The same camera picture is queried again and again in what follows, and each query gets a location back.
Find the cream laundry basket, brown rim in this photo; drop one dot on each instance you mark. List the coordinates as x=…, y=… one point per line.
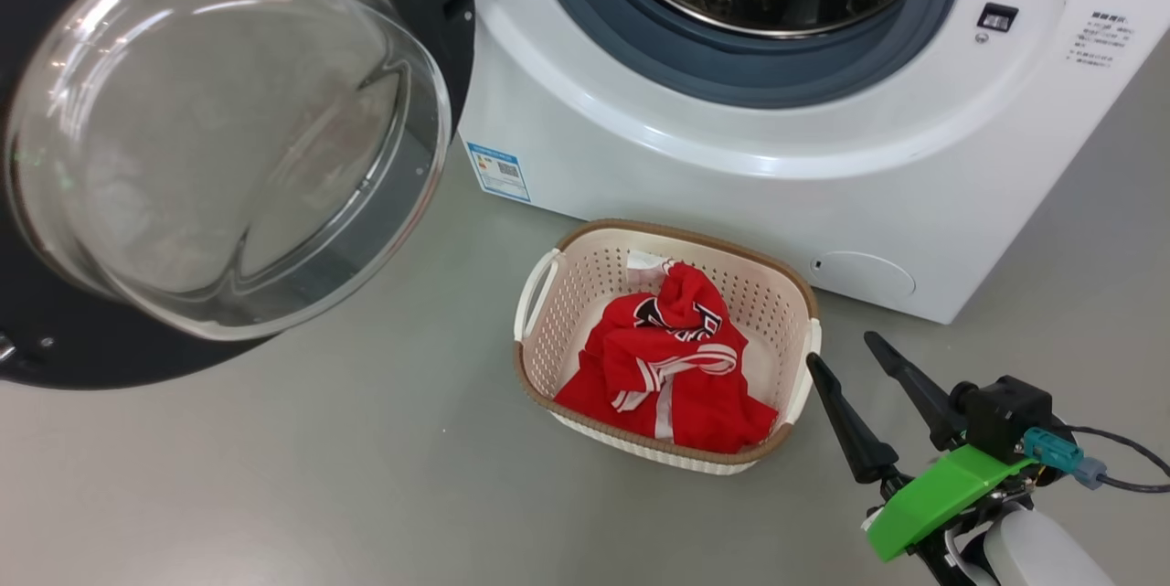
x=567, y=312

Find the red and white jersey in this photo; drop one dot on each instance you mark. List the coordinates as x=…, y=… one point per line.
x=676, y=385

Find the printed warning text label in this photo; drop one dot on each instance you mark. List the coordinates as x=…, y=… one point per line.
x=1106, y=39

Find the black washer door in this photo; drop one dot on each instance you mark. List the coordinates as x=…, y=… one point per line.
x=228, y=138

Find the white front-load washing machine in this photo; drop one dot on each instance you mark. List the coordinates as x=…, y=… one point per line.
x=823, y=165

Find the blue energy label sticker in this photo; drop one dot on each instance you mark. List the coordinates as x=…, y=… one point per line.
x=499, y=172

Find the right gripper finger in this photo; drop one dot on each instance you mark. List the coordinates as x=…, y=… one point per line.
x=919, y=389
x=855, y=426

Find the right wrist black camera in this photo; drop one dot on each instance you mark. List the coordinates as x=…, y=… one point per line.
x=1005, y=412

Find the grey oval recessed panel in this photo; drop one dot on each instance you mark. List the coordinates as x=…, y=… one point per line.
x=864, y=275

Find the black door latch socket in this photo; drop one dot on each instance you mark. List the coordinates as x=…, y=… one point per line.
x=997, y=17

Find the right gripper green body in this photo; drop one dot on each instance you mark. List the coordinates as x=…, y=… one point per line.
x=932, y=499

